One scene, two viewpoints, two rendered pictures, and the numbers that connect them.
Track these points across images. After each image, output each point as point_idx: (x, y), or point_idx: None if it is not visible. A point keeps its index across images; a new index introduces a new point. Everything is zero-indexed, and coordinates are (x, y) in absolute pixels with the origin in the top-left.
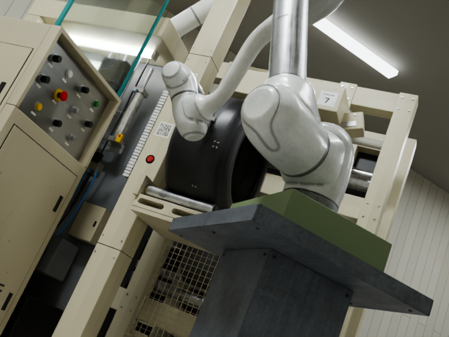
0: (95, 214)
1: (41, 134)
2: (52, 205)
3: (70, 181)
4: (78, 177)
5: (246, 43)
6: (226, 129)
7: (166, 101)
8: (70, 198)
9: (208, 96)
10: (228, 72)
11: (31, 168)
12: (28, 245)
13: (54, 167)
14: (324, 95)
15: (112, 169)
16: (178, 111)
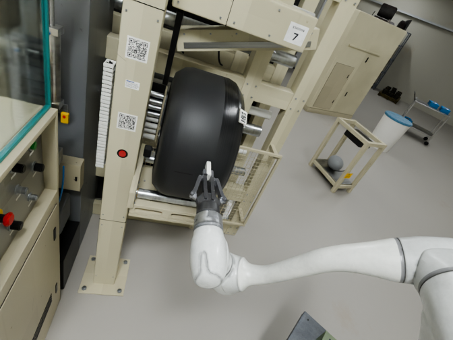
0: (71, 171)
1: (17, 266)
2: (52, 241)
3: (54, 215)
4: (56, 201)
5: (318, 271)
6: (223, 173)
7: (116, 83)
8: (58, 214)
9: (253, 281)
10: (283, 276)
11: (27, 279)
12: (51, 270)
13: (40, 241)
14: (293, 30)
15: (59, 115)
16: (216, 289)
